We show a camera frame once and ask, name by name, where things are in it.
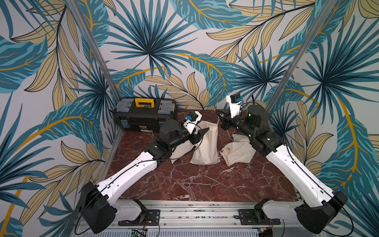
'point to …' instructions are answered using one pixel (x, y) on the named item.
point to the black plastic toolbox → (143, 115)
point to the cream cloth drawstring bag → (207, 152)
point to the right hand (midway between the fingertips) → (206, 116)
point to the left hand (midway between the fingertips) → (203, 125)
